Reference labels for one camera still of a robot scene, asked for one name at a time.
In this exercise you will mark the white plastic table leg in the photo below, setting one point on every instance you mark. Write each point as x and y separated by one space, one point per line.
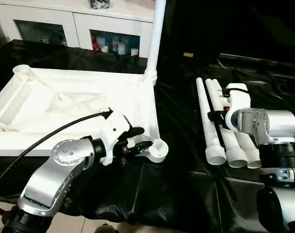
215 153
237 155
154 48
251 155

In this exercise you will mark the white plastic table top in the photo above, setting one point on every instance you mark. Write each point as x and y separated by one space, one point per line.
65 97

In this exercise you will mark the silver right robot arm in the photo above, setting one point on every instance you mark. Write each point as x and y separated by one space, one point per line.
281 126

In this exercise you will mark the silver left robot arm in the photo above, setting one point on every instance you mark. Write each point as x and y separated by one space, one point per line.
53 174

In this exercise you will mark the black glossy mat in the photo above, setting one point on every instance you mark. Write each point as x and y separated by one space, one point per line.
186 121

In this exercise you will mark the long black bar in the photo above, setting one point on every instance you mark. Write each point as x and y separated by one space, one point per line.
259 61

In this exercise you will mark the small tan label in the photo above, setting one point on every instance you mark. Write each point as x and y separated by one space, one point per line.
188 54

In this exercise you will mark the small white cup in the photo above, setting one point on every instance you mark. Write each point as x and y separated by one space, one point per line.
135 52

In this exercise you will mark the large dark screen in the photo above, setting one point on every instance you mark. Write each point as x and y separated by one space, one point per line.
234 24

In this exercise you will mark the white glass-door cabinet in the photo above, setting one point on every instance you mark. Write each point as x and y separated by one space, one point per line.
77 19

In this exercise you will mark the dark bag of parts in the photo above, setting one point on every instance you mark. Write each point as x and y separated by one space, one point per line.
99 4

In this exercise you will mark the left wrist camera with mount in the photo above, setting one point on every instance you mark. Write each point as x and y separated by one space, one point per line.
113 128

